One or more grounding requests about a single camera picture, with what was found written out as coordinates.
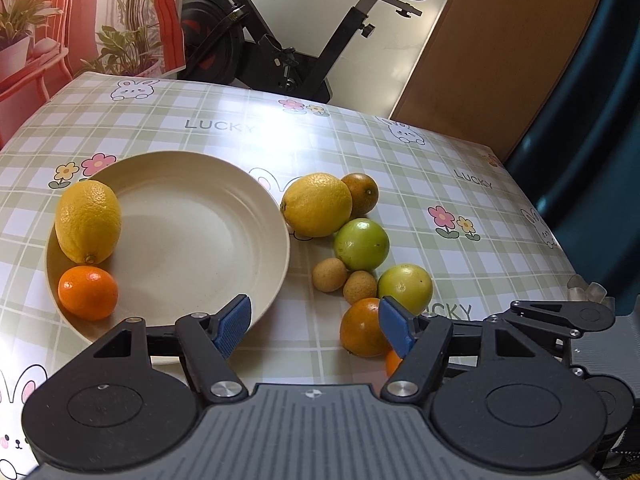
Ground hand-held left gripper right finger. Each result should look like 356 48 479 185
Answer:
378 297 551 403

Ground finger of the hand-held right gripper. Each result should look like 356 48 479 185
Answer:
510 300 616 356

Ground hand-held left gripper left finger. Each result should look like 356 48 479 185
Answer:
92 295 251 403

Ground speckled orange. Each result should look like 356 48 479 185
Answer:
340 297 396 358

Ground brown longan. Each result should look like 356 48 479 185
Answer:
343 270 378 306
312 257 348 292

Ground beige round plate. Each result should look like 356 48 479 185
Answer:
45 151 292 366

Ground dark greenish-brown orange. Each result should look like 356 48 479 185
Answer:
341 172 379 221

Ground yellow lemon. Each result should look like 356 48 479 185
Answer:
280 172 353 238
54 180 122 266

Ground clear plastic object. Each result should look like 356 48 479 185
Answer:
567 275 617 313

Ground dark teal curtain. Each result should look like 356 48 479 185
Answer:
502 0 640 311

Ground green checked bunny tablecloth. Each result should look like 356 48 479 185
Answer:
0 71 583 480

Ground brown wooden panel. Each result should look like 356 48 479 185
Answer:
390 0 613 161

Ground black exercise bike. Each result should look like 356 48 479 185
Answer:
180 0 433 106

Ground red furniture wall poster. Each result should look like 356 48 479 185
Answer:
0 0 188 146

